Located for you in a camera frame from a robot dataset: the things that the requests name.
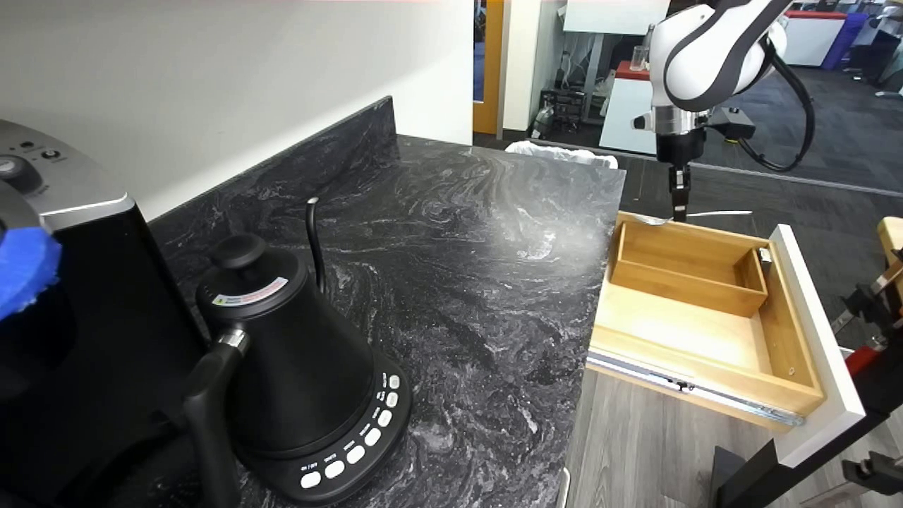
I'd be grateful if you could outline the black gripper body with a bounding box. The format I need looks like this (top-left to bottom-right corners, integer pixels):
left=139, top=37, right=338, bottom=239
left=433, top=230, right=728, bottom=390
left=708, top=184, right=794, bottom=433
left=657, top=130, right=708, bottom=174

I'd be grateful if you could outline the silver metal fork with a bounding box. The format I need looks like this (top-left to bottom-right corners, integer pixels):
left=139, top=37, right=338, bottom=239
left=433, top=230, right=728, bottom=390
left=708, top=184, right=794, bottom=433
left=684, top=205, right=757, bottom=222

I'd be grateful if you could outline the wooden organizer box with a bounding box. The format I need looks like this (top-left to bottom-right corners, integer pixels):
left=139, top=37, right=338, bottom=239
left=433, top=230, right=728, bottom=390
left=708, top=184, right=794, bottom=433
left=607, top=216, right=774, bottom=318

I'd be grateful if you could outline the wooden drawer with white front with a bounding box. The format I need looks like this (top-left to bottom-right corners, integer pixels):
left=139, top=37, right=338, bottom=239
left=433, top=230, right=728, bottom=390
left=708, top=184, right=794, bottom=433
left=587, top=209, right=870, bottom=469

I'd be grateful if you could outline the white cabinet with red top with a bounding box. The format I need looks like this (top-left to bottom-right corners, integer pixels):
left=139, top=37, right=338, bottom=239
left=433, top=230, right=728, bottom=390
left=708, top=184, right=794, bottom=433
left=784, top=6, right=849, bottom=66
left=599, top=61, right=666, bottom=154

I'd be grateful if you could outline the white background panel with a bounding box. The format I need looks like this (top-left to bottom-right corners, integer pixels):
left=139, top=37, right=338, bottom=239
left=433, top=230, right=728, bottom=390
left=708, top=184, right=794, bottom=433
left=561, top=0, right=671, bottom=37

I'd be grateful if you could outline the blue background object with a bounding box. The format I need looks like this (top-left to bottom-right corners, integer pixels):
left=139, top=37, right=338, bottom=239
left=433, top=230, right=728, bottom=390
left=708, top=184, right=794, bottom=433
left=821, top=2, right=879, bottom=73

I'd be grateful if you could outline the light wooden block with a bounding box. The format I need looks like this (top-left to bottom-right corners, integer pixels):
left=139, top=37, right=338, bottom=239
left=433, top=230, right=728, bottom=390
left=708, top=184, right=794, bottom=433
left=875, top=213, right=903, bottom=285

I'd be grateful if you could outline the red knob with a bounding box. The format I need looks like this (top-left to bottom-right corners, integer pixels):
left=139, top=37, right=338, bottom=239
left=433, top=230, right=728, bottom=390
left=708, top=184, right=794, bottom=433
left=844, top=344, right=883, bottom=378

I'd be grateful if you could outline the black metal stand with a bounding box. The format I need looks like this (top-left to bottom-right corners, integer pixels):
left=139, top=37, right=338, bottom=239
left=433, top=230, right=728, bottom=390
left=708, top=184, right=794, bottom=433
left=712, top=279, right=903, bottom=508

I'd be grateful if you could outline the black clamp foot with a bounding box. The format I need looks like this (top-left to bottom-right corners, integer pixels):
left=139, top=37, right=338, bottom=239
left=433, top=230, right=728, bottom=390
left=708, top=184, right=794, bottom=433
left=842, top=449, right=903, bottom=495

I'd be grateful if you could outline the black kettle base with buttons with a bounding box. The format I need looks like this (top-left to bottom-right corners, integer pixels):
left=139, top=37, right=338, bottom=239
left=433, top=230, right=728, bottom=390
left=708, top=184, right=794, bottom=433
left=238, top=360, right=416, bottom=504

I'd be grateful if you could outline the black gooseneck kettle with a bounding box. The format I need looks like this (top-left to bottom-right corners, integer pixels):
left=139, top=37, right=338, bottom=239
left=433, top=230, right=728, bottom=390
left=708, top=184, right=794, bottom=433
left=182, top=195, right=393, bottom=508

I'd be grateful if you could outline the black and silver coffee machine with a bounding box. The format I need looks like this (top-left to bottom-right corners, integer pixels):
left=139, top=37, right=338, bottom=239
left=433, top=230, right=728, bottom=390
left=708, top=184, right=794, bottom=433
left=0, top=116, right=216, bottom=508

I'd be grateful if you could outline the metal drawer slide rail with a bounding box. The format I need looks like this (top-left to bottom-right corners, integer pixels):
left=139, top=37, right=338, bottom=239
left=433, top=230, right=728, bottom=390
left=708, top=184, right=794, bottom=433
left=590, top=350, right=808, bottom=425

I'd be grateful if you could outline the wooden door frame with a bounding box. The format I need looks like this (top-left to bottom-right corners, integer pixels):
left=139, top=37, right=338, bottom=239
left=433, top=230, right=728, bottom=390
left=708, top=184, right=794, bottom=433
left=471, top=0, right=509, bottom=137

